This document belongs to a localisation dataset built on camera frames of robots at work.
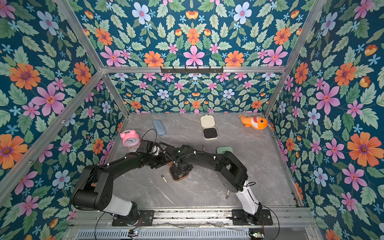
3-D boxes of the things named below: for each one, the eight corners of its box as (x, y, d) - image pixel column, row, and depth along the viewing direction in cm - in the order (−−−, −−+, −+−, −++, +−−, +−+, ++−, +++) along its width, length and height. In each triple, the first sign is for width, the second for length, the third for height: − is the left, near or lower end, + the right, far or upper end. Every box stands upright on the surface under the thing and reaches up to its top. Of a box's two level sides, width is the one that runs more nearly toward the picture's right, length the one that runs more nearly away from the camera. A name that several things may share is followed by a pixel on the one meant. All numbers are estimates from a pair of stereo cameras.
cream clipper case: (203, 140, 106) (203, 138, 104) (199, 117, 121) (199, 115, 118) (219, 139, 107) (219, 136, 105) (214, 116, 121) (214, 113, 119)
